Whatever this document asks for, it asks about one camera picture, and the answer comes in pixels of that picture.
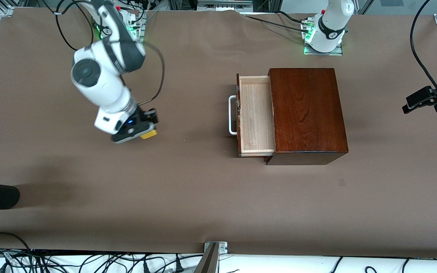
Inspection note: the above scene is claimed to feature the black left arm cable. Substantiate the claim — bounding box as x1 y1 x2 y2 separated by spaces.
410 0 437 103

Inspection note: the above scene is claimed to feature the silver metal corner bracket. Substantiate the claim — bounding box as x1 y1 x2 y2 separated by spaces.
204 242 228 254

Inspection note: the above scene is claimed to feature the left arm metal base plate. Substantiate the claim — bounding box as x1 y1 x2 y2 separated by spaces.
304 42 343 56

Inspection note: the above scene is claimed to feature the long black table cable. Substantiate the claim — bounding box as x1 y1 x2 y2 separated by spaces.
241 14 310 33

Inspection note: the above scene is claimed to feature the aluminium rack frame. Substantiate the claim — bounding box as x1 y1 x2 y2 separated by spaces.
167 0 283 13

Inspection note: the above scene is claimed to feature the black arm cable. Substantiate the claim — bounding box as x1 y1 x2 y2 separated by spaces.
410 0 437 103
53 0 165 107

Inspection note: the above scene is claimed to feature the dark brown wooden cabinet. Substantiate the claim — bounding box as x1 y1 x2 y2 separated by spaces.
265 68 349 166

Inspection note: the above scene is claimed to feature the light wood drawer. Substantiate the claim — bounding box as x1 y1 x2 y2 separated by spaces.
236 74 277 158

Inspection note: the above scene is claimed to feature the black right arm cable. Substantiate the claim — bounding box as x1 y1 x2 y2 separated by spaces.
53 0 165 107

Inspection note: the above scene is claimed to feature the grey metal beam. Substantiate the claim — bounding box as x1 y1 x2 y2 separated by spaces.
194 243 220 273

